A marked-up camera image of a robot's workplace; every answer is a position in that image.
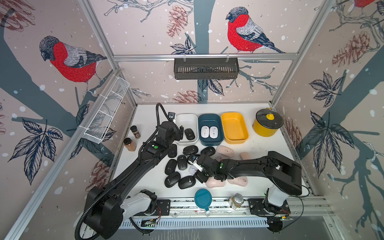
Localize white mouse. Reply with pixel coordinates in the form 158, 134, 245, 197
209, 126, 219, 139
189, 166, 199, 176
201, 126, 210, 139

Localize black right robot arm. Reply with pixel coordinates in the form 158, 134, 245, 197
193, 151, 302, 208

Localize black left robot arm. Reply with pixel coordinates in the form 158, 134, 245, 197
75, 112, 184, 240

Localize white storage box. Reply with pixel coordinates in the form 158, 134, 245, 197
175, 114, 199, 146

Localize teal storage box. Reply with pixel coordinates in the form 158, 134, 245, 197
198, 114, 224, 147

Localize yellow storage box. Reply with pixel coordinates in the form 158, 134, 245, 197
221, 112, 249, 145

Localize pink mouse bottom left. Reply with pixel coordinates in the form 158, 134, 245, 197
206, 177, 226, 189

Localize pink mouse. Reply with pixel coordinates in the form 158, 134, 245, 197
206, 177, 226, 189
227, 177, 248, 187
216, 146, 235, 158
240, 152, 252, 160

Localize pink mouse top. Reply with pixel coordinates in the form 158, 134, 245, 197
216, 146, 235, 158

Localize black mouse centre small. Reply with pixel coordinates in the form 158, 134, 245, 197
177, 155, 188, 171

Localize teal round lid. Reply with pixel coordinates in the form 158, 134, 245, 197
194, 189, 212, 217

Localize spice jar dark lid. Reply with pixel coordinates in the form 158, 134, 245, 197
130, 125, 141, 139

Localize pink mouse bottom right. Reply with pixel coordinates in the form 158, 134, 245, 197
227, 177, 248, 187

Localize pink mouse far right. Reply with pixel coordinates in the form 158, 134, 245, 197
240, 152, 252, 160

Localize spice jar brown contents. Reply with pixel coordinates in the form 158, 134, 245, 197
124, 138, 137, 152

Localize glass jar silver lid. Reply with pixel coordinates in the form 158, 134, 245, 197
228, 193, 244, 210

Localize yellow pot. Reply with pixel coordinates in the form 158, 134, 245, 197
253, 109, 284, 137

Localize glass lid yellow knob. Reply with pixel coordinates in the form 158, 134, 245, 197
256, 109, 284, 129

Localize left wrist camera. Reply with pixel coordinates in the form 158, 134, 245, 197
168, 112, 176, 121

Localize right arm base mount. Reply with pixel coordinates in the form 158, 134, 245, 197
247, 198, 291, 217

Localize black hanging wire basket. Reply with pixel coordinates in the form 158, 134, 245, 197
174, 58, 240, 80

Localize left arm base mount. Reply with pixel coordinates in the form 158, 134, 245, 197
155, 199, 171, 216

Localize white wire mesh shelf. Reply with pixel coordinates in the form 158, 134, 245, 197
83, 76, 130, 144

